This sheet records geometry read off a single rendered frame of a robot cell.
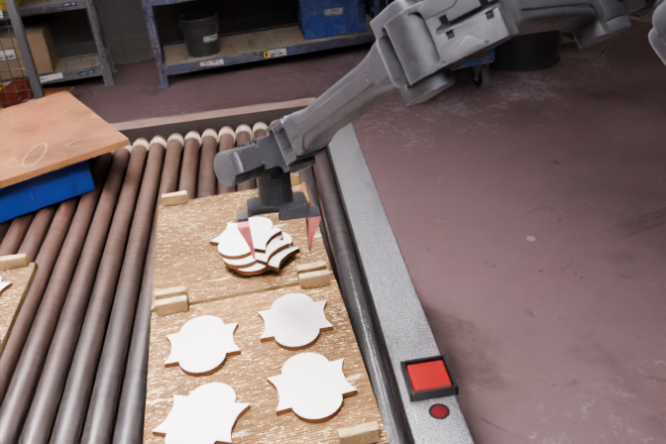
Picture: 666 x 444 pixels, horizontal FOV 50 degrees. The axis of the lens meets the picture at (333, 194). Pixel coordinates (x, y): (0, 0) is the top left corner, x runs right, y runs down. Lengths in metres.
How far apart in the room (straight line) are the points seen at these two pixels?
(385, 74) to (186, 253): 0.80
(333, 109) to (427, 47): 0.21
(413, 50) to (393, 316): 0.63
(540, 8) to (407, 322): 0.63
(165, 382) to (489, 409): 1.40
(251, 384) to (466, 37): 0.66
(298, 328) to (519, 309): 1.65
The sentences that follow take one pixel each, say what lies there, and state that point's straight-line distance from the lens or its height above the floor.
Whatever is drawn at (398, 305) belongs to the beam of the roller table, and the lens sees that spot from 1.34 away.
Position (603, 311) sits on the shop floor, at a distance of 2.85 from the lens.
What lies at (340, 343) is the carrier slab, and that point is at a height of 0.94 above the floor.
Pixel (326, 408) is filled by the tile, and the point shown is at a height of 0.95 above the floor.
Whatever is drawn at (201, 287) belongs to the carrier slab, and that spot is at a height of 0.94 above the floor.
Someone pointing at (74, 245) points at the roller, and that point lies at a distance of 1.71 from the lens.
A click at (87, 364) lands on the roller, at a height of 0.92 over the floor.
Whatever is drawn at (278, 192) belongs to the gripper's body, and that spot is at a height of 1.17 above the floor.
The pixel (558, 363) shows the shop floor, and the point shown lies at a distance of 2.61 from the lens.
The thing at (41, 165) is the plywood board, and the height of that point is 1.04.
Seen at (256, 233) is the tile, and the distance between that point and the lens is 1.47.
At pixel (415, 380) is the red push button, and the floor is 0.93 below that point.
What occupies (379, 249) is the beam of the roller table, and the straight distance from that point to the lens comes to 1.49.
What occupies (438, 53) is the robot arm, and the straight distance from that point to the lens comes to 0.80.
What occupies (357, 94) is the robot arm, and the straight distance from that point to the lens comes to 0.91.
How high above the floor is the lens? 1.74
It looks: 29 degrees down
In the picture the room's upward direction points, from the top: 6 degrees counter-clockwise
